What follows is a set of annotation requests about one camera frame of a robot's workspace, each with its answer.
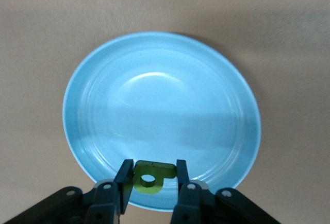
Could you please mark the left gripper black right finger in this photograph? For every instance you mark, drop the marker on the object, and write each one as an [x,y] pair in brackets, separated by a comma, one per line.
[190,203]

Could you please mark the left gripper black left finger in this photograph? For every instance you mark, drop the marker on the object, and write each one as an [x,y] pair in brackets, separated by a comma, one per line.
[103,203]

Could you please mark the green letter q block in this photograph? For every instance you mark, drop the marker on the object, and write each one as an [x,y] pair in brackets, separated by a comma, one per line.
[154,168]

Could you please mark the blue plate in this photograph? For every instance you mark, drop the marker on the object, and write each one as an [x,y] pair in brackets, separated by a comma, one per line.
[159,105]

